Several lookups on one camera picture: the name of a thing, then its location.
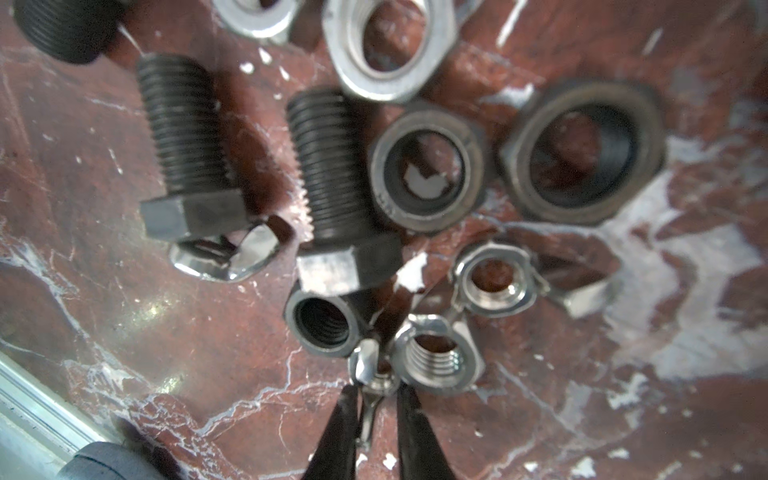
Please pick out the small black hex nut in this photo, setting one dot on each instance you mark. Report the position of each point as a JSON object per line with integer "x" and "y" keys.
{"x": 328, "y": 326}

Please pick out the silver wing nut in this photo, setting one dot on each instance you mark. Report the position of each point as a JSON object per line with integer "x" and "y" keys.
{"x": 369, "y": 370}

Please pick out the black hex bolt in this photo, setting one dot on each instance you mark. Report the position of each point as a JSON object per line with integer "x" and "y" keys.
{"x": 73, "y": 31}
{"x": 201, "y": 199}
{"x": 350, "y": 250}

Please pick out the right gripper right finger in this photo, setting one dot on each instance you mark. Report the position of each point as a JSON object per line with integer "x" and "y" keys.
{"x": 420, "y": 454}

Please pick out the silver hex nut threaded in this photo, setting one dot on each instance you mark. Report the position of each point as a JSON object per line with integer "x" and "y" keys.
{"x": 437, "y": 353}

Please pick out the large black hex nut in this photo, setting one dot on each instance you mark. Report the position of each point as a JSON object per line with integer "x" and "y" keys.
{"x": 582, "y": 149}

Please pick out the small silver flange nut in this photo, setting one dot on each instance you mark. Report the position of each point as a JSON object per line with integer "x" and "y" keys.
{"x": 497, "y": 278}

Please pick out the silver hex nut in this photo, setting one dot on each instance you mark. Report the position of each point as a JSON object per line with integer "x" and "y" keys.
{"x": 380, "y": 60}

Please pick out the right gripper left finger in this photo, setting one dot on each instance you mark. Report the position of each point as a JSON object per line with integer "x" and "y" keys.
{"x": 335, "y": 455}

